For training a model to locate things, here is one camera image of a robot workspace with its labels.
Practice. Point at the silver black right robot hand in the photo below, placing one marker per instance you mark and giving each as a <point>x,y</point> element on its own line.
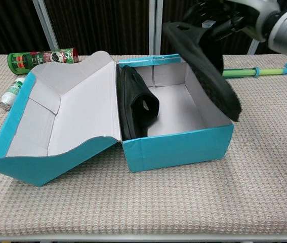
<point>257,10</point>

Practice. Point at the black slipper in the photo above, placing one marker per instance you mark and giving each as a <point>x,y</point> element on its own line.
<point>209,76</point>
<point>133,106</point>

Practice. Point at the turquoise cardboard shoe box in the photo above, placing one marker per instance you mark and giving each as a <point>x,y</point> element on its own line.
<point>178,152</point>

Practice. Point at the green blue water pump toy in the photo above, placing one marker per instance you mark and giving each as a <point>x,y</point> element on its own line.
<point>239,73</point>

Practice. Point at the beige woven tablecloth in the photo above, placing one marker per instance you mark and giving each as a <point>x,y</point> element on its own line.
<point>143,207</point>

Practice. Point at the green Pringles can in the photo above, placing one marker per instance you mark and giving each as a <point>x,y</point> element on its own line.
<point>32,60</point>

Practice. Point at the small white green bottle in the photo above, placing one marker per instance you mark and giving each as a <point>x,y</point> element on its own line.
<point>11,95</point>

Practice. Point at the white frame pole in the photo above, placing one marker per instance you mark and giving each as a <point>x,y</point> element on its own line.
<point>155,25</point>
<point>45,22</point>
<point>253,48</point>

